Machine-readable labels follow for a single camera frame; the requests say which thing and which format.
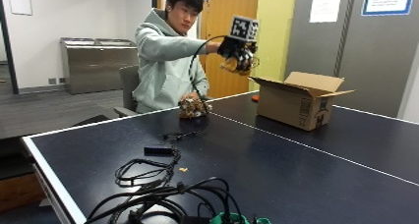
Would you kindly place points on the tan soft toy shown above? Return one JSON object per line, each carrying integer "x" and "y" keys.
{"x": 229, "y": 65}

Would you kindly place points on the white cube with black markers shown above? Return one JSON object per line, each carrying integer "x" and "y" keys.
{"x": 244, "y": 28}

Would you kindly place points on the person in pale green hoodie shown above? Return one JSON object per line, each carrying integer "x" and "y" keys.
{"x": 163, "y": 63}

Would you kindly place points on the small orange object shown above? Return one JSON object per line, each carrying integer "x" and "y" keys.
{"x": 255, "y": 98}

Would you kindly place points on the grey chair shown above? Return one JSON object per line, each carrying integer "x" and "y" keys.
{"x": 128, "y": 86}

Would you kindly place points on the wooden door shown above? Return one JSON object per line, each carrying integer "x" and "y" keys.
{"x": 227, "y": 8}

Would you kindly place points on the small black box device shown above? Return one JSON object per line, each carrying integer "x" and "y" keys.
{"x": 156, "y": 150}

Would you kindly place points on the open cardboard box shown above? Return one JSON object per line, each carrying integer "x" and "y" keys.
{"x": 300, "y": 104}

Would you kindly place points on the small orange crumb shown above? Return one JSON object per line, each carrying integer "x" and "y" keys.
{"x": 183, "y": 169}

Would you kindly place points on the steel waste bin cabinet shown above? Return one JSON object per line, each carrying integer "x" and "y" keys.
{"x": 97, "y": 67}

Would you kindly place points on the white paper notice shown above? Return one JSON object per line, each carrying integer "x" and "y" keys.
{"x": 325, "y": 4}

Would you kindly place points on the blue framed notice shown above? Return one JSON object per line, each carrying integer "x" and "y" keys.
{"x": 388, "y": 0}

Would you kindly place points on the green plastic object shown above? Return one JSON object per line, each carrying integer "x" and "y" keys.
{"x": 233, "y": 218}

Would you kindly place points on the wooden cabinet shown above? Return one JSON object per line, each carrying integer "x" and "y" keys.
{"x": 19, "y": 191}

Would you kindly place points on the wall power outlet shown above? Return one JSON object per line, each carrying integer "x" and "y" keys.
{"x": 56, "y": 81}

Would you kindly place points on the white wall board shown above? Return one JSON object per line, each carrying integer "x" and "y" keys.
{"x": 20, "y": 1}

